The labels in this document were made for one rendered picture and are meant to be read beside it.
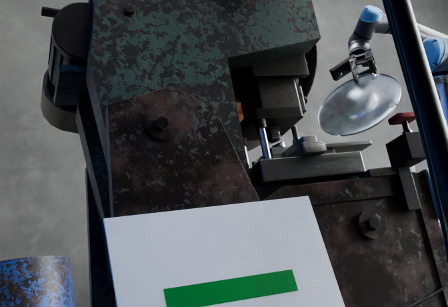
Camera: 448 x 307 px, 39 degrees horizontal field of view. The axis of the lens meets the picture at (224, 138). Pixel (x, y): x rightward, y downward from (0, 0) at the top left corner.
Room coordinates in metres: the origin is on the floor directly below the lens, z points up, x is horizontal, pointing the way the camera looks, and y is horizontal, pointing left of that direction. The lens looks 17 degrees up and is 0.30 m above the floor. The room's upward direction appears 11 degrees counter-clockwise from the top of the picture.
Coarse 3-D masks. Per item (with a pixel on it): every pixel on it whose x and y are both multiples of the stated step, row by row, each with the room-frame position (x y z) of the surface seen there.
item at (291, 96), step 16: (240, 80) 1.83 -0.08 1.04; (256, 80) 1.73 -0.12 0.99; (272, 80) 1.74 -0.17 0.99; (288, 80) 1.76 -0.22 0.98; (240, 96) 1.85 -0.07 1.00; (256, 96) 1.74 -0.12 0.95; (272, 96) 1.74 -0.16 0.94; (288, 96) 1.76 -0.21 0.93; (304, 96) 1.81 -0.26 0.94; (304, 112) 1.82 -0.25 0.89
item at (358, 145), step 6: (330, 144) 1.80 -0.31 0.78; (336, 144) 1.81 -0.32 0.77; (342, 144) 1.81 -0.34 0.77; (348, 144) 1.82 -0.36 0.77; (354, 144) 1.83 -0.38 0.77; (360, 144) 1.83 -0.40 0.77; (366, 144) 1.85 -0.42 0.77; (330, 150) 1.82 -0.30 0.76; (336, 150) 1.85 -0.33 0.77; (342, 150) 1.87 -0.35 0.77; (348, 150) 1.88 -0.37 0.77; (354, 150) 1.89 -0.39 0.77; (360, 150) 1.91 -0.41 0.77
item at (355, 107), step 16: (352, 80) 2.05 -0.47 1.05; (368, 80) 2.01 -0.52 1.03; (384, 80) 1.97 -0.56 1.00; (336, 96) 2.05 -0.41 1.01; (352, 96) 2.00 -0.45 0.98; (368, 96) 1.96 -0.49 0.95; (384, 96) 1.93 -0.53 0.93; (400, 96) 1.89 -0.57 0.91; (320, 112) 2.05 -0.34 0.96; (336, 112) 2.01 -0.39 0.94; (352, 112) 1.96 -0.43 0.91; (368, 112) 1.93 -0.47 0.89; (384, 112) 1.89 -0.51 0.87; (336, 128) 1.96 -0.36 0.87; (352, 128) 1.93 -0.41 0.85; (368, 128) 1.88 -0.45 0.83
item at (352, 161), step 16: (272, 160) 1.56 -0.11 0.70; (288, 160) 1.57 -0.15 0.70; (304, 160) 1.59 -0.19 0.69; (320, 160) 1.61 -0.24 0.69; (336, 160) 1.62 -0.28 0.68; (352, 160) 1.64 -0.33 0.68; (256, 176) 1.58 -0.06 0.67; (272, 176) 1.56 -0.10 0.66; (288, 176) 1.57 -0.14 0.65; (304, 176) 1.59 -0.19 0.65; (320, 176) 1.60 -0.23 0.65; (336, 176) 1.64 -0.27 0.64
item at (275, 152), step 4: (272, 148) 1.73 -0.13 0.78; (276, 148) 1.73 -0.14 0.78; (280, 148) 1.74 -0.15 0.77; (284, 148) 1.74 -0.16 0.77; (272, 152) 1.73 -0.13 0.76; (276, 152) 1.73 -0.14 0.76; (280, 152) 1.73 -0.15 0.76; (272, 156) 1.73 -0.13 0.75; (276, 156) 1.73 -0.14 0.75; (280, 156) 1.73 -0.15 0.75; (256, 160) 1.84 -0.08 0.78
